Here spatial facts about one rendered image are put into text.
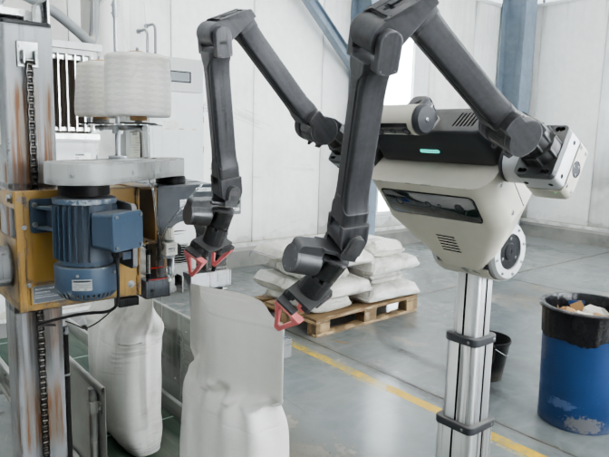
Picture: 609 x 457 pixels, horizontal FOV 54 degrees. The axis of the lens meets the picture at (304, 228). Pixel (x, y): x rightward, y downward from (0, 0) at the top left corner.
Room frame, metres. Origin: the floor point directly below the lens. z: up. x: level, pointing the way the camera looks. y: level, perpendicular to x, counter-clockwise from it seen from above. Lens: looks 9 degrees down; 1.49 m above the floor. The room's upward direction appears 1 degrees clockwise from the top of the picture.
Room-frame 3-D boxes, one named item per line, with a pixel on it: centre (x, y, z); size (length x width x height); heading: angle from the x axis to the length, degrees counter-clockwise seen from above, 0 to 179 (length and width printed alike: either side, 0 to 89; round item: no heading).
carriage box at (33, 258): (1.65, 0.67, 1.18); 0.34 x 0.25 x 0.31; 129
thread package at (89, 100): (1.75, 0.60, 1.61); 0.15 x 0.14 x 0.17; 39
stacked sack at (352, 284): (4.62, -0.19, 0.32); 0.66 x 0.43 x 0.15; 131
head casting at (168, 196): (1.90, 0.43, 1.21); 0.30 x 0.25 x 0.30; 39
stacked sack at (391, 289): (5.02, -0.66, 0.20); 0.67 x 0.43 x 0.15; 129
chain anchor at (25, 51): (1.54, 0.70, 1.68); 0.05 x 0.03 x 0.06; 129
